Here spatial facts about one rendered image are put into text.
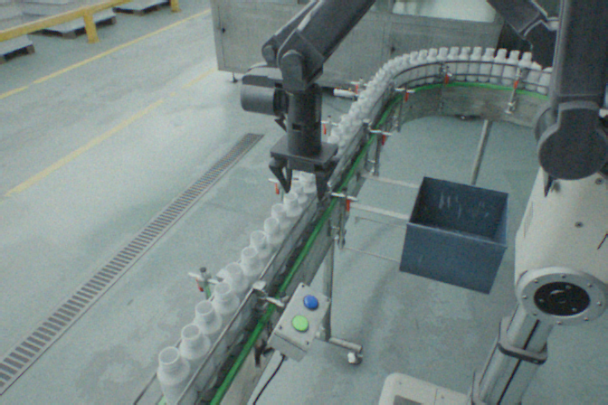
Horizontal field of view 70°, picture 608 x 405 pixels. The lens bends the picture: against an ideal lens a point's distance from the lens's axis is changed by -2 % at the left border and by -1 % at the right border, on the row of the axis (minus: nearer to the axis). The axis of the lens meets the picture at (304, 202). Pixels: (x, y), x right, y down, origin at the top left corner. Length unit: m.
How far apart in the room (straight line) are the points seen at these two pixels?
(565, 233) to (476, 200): 0.88
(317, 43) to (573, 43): 0.31
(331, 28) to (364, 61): 3.83
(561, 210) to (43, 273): 2.71
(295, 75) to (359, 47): 3.80
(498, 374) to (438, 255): 0.43
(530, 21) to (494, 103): 1.55
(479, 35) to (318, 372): 3.11
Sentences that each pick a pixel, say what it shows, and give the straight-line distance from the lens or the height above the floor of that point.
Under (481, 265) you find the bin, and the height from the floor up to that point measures 0.85.
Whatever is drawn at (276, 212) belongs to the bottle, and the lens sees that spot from 1.13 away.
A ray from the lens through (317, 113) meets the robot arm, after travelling 0.69.
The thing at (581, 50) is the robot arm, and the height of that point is 1.70.
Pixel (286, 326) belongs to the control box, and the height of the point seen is 1.12.
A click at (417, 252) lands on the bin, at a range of 1.54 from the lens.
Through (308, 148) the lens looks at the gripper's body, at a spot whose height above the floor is 1.50.
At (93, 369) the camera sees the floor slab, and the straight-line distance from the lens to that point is 2.41.
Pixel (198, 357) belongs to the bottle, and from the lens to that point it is 0.90.
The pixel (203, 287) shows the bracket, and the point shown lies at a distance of 1.09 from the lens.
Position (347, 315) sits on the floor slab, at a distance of 2.39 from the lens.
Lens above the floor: 1.85
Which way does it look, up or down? 36 degrees down
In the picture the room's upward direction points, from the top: straight up
